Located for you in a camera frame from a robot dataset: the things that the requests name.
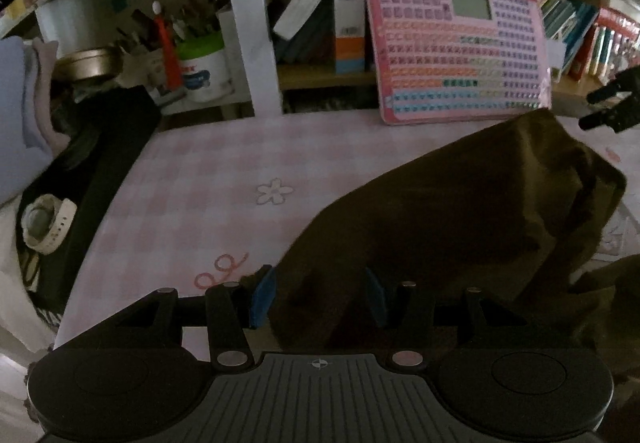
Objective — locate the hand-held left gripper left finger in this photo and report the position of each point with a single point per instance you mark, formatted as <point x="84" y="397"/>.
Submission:
<point x="262" y="295"/>

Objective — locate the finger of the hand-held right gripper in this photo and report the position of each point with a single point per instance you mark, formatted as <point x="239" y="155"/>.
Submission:
<point x="600" y="119"/>
<point x="607" y="90"/>

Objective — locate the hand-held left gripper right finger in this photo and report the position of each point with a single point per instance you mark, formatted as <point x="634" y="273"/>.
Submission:
<point x="376" y="298"/>

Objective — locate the olive brown garment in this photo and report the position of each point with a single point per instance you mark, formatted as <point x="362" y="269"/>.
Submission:
<point x="450" y="223"/>

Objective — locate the small white box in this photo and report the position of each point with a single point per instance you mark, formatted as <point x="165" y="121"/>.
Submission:
<point x="552" y="58"/>

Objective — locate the row of red books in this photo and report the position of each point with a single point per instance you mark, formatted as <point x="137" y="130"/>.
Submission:
<point x="615" y="23"/>

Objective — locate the stack of slanted books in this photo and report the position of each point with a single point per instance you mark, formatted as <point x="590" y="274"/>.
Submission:
<point x="565" y="18"/>

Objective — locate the pink checked cartoon desk mat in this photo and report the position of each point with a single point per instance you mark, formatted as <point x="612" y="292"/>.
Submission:
<point x="200" y="173"/>

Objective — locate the pink keyboard learning pad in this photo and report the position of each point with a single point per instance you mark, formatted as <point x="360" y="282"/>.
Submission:
<point x="425" y="48"/>

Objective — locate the white wristwatch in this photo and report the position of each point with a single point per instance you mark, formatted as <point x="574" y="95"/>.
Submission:
<point x="65" y="218"/>

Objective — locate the white tub with green lid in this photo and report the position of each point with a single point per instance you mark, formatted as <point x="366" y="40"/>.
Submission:
<point x="205" y="78"/>

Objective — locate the red tassel ornament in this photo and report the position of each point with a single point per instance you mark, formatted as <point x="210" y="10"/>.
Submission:
<point x="167" y="53"/>

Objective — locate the orange and white box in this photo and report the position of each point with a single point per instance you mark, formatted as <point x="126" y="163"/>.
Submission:
<point x="350" y="23"/>

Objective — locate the bunch of pens and brushes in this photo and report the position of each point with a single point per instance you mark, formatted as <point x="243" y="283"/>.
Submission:
<point x="192" y="18"/>

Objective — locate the gold round tin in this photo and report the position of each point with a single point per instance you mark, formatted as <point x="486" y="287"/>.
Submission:
<point x="87" y="65"/>

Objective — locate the pale pink folded garment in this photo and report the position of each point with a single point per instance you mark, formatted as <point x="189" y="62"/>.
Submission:
<point x="50" y="98"/>

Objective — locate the lavender folded garment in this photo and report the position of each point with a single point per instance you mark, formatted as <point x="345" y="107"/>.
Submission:
<point x="15" y="123"/>

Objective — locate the white plastic container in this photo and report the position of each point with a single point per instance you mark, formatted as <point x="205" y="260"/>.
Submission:
<point x="75" y="18"/>

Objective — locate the white shelf post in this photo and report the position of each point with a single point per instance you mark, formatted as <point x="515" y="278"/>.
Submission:
<point x="250" y="23"/>

